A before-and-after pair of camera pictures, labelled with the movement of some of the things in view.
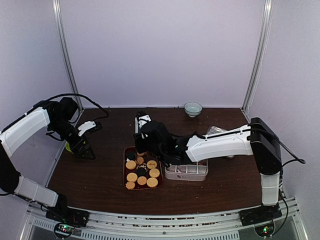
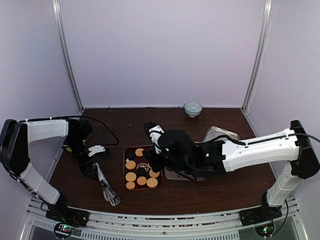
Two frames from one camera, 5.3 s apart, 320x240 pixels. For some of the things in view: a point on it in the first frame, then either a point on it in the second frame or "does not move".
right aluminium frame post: x=264 y=42 does not move
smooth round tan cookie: x=141 y=180 does not move
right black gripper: x=139 y=148 → x=155 y=165
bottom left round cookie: x=130 y=185 does not move
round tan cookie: x=131 y=177 does not move
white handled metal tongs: x=143 y=154 → x=108 y=193
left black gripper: x=78 y=153 → x=90 y=167
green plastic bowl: x=67 y=147 does not move
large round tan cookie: x=152 y=182 does not move
